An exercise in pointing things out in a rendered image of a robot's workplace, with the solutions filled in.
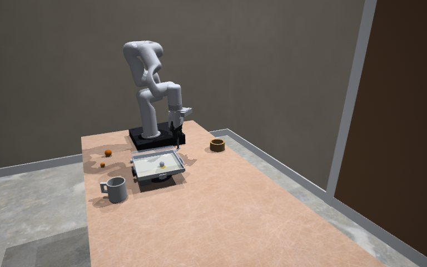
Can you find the grey mug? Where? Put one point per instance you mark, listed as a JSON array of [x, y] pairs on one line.
[[116, 193]]

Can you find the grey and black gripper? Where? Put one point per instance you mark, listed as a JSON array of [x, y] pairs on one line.
[[175, 121]]

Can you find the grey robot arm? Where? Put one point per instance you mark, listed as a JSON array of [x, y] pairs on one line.
[[149, 53]]

